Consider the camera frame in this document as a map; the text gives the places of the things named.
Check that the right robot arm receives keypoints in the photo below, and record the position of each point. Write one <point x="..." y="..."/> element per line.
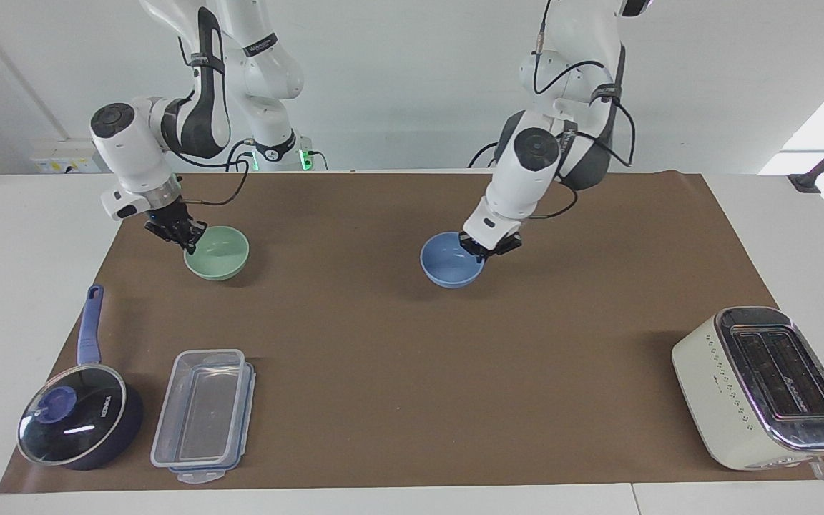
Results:
<point x="133" y="154"/>

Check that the white wall socket strip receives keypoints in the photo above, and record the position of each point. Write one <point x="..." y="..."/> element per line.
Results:
<point x="69" y="157"/>

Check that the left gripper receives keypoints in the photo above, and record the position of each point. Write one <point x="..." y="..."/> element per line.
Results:
<point x="494" y="244"/>

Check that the glass lid with blue knob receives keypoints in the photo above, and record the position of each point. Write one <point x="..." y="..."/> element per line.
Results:
<point x="72" y="418"/>

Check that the green bowl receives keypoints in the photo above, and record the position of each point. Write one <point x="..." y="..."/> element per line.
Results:
<point x="220" y="256"/>

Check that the cream toaster with chrome top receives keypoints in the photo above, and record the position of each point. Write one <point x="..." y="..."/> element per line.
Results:
<point x="755" y="393"/>

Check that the blue bowl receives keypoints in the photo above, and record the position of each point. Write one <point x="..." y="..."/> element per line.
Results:
<point x="448" y="265"/>

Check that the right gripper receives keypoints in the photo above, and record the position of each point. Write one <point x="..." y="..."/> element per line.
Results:
<point x="167" y="218"/>

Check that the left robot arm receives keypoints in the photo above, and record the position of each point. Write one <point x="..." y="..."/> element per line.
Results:
<point x="526" y="179"/>

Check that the dark blue saucepan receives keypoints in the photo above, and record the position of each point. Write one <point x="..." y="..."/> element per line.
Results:
<point x="90" y="329"/>

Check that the clear plastic container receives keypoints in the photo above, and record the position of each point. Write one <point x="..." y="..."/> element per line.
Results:
<point x="201" y="411"/>

